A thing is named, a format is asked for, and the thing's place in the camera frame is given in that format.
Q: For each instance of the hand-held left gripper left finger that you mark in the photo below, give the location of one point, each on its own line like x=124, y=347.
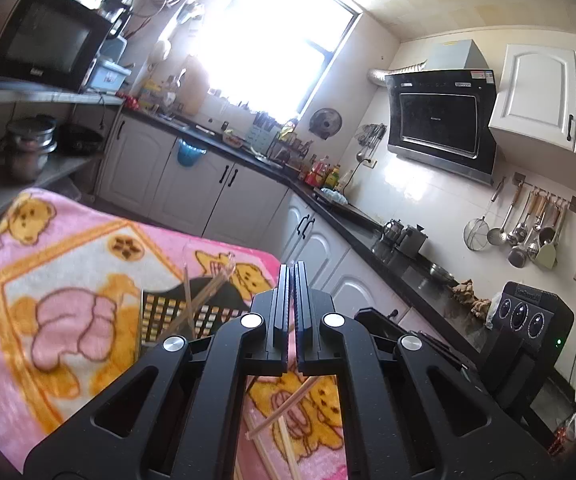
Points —
x=283, y=310

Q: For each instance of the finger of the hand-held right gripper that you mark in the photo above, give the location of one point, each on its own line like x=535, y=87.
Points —
x=443, y=355
x=380, y=321

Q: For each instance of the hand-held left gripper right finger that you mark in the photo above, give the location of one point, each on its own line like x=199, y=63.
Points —
x=300, y=310

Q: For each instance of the grey-green plastic utensil holder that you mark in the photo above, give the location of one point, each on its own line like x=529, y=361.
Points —
x=235, y=301

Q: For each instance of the cluster of hanging steel utensils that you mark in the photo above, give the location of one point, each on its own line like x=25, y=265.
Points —
x=370, y=140

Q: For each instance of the pile of ginger roots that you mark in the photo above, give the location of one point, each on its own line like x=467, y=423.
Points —
x=470, y=300

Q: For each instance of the steel bowl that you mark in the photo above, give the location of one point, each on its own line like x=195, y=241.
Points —
x=442, y=273

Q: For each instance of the large steel spoon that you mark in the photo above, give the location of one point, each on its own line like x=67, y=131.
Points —
x=516, y=256

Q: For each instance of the grey-green kettle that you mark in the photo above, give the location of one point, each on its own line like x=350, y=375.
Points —
x=413, y=242

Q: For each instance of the pale spatula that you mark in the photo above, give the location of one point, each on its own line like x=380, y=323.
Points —
x=544, y=255

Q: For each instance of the small steel teapot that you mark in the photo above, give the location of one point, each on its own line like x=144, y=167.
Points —
x=392, y=232

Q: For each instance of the black kitchen countertop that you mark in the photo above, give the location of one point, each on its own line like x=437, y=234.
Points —
x=358, y=215

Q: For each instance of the black gas stove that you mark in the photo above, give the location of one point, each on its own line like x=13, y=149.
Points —
x=348, y=207

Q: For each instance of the steel mesh skimmer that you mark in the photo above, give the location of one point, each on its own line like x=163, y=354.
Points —
x=475, y=234

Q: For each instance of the group of condiment bottles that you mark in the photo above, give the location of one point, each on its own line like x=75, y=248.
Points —
x=325, y=176

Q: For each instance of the white base cabinets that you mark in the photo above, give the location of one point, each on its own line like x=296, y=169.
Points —
x=187, y=195

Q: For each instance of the dark spice rack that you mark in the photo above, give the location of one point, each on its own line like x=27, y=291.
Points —
x=290, y=152

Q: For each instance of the pale green knife holder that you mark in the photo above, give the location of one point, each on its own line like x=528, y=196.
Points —
x=262, y=135

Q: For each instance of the glass food dish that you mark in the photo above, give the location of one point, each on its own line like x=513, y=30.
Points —
x=234, y=140

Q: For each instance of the black range hood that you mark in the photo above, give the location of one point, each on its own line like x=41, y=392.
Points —
x=438, y=120

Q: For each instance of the pink bear printed blanket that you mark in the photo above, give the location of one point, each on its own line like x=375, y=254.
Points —
x=67, y=310

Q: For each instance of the wooden cutting board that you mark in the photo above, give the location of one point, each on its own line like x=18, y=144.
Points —
x=195, y=85

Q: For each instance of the white upper cabinets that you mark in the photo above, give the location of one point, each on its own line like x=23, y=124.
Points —
x=538, y=95

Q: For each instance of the black wok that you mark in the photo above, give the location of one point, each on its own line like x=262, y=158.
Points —
x=80, y=139

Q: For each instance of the kitchen window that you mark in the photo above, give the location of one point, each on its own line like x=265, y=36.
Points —
x=278, y=35

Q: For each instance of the blue plastic box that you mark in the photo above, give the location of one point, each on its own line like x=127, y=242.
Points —
x=107, y=76

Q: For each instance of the steel pot with lid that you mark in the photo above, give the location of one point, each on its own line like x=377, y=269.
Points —
x=27, y=152

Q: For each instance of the steel shelf rack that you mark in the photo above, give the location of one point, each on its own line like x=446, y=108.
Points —
x=42, y=96

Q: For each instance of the black microwave oven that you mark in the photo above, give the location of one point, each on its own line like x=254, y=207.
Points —
x=47, y=40

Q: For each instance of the wall utensil rail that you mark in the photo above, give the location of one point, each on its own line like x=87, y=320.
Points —
x=519, y=178

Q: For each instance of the small wall fan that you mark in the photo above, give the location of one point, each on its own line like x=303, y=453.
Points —
x=325, y=123

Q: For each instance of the aluminium exhaust duct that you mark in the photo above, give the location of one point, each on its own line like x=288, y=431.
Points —
x=398, y=74

